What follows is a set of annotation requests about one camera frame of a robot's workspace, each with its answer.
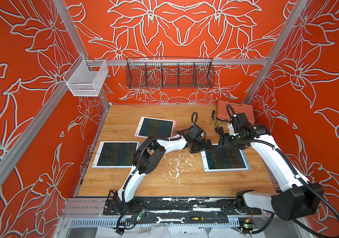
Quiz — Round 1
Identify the blue tablet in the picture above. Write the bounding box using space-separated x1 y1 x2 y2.
92 141 141 169
200 144 251 172

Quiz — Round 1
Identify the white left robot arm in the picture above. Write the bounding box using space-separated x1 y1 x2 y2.
113 112 213 214

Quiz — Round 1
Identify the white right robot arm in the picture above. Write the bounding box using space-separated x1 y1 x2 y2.
219 104 339 238

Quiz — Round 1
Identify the red plastic tool case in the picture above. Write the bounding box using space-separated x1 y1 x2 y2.
216 100 255 125

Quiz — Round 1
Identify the silver combination wrench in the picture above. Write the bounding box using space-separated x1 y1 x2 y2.
155 216 185 224

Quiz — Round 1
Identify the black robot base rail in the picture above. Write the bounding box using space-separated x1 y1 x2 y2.
102 196 262 216

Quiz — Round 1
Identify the black wire wall basket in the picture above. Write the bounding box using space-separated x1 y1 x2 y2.
125 57 215 89

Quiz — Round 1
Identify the yellow handled screwdriver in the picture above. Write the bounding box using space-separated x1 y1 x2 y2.
190 216 218 221

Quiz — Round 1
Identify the clear plastic wall bin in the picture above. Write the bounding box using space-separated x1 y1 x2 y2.
63 54 109 97

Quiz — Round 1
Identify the white slotted cable duct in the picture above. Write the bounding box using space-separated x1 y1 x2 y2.
68 217 240 229

